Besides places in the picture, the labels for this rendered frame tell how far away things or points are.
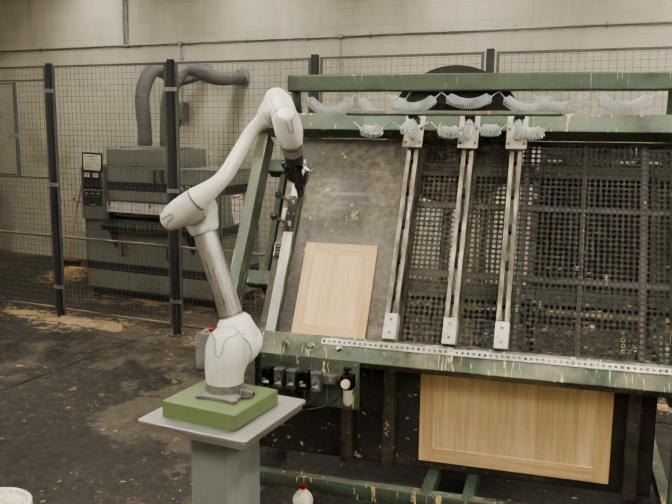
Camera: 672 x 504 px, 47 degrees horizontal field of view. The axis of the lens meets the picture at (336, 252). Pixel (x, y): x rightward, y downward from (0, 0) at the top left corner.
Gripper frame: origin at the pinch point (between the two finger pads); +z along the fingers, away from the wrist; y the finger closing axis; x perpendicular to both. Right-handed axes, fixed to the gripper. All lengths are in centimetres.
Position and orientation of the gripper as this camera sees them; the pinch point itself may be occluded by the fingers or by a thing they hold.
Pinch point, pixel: (299, 189)
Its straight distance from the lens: 322.1
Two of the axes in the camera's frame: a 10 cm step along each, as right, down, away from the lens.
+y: -8.9, -2.9, 3.6
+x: -4.5, 7.1, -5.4
